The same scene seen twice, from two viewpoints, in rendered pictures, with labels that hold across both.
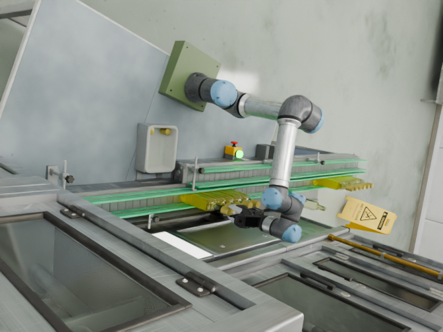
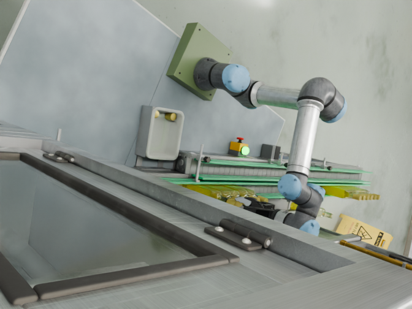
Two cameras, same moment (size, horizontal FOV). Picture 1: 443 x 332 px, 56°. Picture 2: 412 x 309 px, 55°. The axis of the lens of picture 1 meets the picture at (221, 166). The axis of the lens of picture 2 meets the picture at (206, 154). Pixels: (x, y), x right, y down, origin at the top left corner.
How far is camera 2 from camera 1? 0.31 m
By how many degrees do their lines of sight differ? 5
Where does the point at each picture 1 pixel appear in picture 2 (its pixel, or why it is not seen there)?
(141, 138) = (144, 121)
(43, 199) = (24, 144)
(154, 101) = (161, 83)
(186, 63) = (198, 46)
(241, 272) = not seen: hidden behind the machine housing
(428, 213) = not seen: outside the picture
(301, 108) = (325, 90)
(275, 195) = (295, 183)
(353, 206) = (348, 225)
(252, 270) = not seen: hidden behind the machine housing
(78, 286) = (48, 221)
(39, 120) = (36, 86)
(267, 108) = (283, 95)
